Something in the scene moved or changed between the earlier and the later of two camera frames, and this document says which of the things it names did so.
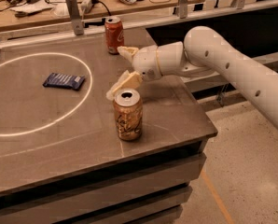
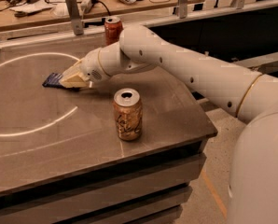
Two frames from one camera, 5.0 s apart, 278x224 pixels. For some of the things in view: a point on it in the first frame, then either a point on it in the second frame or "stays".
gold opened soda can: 129,115 stays
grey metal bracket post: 72,4 stays
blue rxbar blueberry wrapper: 64,80 stays
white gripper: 145,62 -> 90,66
